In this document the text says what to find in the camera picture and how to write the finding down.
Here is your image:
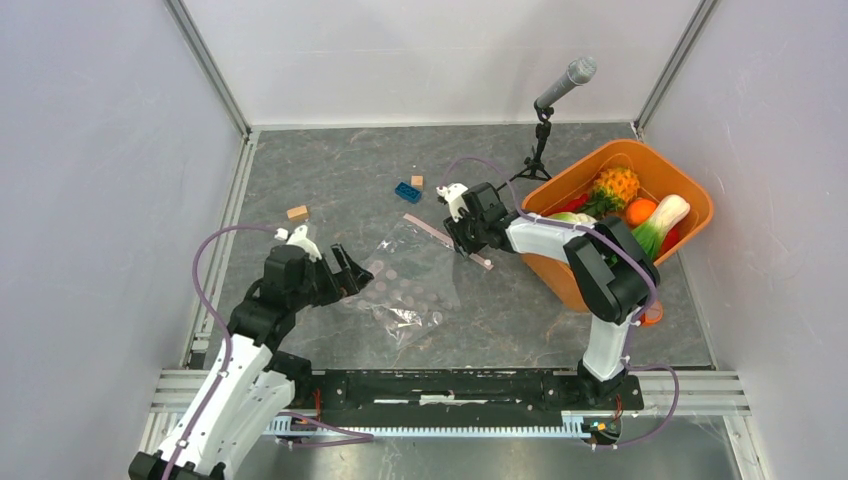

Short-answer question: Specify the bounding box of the toy pineapple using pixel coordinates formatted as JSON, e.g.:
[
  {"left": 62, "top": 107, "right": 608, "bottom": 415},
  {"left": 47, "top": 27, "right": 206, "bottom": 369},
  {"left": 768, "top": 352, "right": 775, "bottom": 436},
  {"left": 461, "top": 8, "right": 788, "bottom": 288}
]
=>
[{"left": 579, "top": 167, "right": 640, "bottom": 218}]

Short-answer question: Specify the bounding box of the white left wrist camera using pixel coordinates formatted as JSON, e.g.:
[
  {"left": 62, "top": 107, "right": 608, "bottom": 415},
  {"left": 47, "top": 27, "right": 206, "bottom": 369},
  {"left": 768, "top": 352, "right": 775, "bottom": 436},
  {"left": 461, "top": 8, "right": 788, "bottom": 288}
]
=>
[{"left": 274, "top": 224, "right": 323, "bottom": 261}]

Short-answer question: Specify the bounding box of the red toy chili pepper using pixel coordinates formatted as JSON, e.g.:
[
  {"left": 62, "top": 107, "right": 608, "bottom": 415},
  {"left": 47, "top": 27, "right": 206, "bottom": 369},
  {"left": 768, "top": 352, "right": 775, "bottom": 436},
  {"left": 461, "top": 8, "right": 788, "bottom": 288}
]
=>
[{"left": 555, "top": 193, "right": 590, "bottom": 213}]

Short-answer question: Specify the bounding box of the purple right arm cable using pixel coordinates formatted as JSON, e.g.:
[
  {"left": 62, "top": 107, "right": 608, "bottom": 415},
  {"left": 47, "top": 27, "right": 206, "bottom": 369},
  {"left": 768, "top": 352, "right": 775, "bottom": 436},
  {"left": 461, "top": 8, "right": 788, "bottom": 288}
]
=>
[{"left": 442, "top": 156, "right": 681, "bottom": 450}]

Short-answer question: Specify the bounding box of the blue lego brick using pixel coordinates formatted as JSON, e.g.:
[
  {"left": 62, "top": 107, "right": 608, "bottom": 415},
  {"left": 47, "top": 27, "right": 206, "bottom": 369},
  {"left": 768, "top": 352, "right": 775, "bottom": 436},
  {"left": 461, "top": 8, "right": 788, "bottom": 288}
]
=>
[{"left": 394, "top": 182, "right": 422, "bottom": 204}]

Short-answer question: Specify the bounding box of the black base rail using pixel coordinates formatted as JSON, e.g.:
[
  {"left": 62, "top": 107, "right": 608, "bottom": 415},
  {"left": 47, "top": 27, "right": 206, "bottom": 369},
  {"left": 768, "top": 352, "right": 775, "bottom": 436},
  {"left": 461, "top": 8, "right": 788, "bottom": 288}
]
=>
[{"left": 288, "top": 368, "right": 645, "bottom": 429}]

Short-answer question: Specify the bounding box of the orange toy slice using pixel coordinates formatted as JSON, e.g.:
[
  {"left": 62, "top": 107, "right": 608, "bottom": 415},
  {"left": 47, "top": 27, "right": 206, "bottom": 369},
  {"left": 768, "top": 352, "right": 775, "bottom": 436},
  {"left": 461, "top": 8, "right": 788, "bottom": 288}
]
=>
[{"left": 640, "top": 300, "right": 664, "bottom": 326}]

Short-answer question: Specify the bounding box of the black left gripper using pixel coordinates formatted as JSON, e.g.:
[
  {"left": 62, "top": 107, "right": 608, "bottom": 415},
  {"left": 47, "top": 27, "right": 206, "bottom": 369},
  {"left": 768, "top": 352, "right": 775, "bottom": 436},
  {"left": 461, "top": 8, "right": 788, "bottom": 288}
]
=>
[{"left": 289, "top": 242, "right": 373, "bottom": 310}]

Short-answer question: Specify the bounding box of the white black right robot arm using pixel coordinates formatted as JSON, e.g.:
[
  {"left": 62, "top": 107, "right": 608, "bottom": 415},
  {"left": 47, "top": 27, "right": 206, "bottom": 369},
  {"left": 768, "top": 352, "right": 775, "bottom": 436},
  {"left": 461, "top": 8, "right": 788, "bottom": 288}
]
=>
[{"left": 436, "top": 182, "right": 659, "bottom": 408}]

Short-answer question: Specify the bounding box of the toy bok choy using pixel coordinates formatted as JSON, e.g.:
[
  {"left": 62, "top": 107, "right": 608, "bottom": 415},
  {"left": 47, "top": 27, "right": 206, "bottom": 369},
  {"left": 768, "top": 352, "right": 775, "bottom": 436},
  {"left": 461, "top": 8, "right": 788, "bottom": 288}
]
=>
[{"left": 631, "top": 194, "right": 691, "bottom": 261}]

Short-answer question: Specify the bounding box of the grey microphone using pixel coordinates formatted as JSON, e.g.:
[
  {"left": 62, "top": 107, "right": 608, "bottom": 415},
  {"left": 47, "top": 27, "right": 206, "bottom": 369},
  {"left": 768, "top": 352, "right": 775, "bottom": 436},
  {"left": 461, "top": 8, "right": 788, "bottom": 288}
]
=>
[{"left": 534, "top": 56, "right": 597, "bottom": 110}]

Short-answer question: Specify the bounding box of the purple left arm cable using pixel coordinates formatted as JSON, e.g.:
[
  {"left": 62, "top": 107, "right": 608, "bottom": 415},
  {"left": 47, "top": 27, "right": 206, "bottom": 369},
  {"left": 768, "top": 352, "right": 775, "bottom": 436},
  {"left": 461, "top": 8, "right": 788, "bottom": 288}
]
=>
[{"left": 158, "top": 223, "right": 376, "bottom": 480}]

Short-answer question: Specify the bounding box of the wooden block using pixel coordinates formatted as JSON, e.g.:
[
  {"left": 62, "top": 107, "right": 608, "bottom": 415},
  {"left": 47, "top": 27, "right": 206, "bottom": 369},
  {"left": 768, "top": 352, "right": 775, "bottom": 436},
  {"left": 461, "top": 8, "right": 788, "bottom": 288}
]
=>
[{"left": 287, "top": 205, "right": 310, "bottom": 223}]

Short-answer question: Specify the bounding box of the orange plastic bin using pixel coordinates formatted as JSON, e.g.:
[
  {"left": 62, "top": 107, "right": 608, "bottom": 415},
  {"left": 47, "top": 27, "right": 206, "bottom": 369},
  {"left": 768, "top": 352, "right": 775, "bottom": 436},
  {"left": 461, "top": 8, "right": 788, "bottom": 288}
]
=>
[{"left": 520, "top": 138, "right": 715, "bottom": 315}]

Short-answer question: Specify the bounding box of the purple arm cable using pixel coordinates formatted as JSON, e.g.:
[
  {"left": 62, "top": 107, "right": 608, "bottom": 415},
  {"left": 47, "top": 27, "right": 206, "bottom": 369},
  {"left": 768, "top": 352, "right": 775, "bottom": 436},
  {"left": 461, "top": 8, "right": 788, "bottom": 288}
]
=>
[
  {"left": 442, "top": 156, "right": 681, "bottom": 450},
  {"left": 158, "top": 223, "right": 376, "bottom": 480}
]

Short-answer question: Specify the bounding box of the toy cauliflower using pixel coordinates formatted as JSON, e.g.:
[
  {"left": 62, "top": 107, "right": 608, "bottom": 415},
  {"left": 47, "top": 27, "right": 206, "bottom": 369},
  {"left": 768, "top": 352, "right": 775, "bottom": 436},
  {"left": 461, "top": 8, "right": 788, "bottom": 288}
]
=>
[{"left": 548, "top": 212, "right": 597, "bottom": 226}]

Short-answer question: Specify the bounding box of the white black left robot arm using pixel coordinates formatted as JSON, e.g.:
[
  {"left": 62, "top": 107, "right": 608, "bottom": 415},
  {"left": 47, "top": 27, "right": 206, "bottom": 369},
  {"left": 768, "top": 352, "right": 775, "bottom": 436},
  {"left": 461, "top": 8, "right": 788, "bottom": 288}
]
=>
[{"left": 128, "top": 244, "right": 374, "bottom": 479}]

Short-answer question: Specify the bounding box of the clear pink-dotted zip bag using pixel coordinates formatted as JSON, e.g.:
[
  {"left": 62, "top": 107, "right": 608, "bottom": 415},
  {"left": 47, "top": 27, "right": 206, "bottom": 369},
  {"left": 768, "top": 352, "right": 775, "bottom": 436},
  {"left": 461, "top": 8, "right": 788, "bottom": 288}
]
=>
[{"left": 334, "top": 213, "right": 494, "bottom": 351}]

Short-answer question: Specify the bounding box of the red toy tomato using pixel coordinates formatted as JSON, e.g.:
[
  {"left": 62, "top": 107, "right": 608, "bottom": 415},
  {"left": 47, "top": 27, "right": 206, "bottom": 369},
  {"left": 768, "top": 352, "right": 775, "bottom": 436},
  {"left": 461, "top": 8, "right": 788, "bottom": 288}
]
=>
[{"left": 658, "top": 227, "right": 681, "bottom": 257}]

